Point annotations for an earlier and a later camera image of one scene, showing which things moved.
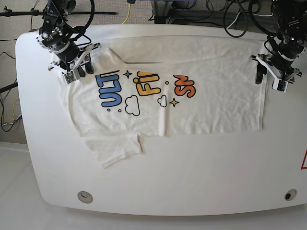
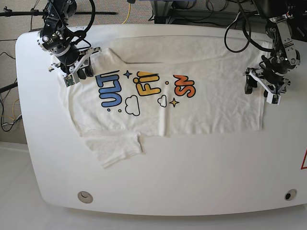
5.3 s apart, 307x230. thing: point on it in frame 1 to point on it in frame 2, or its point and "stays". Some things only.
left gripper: x=280 y=67 to x=274 y=82
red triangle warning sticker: x=302 y=166 stays
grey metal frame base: x=164 y=13 stays
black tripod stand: x=35 y=12 stays
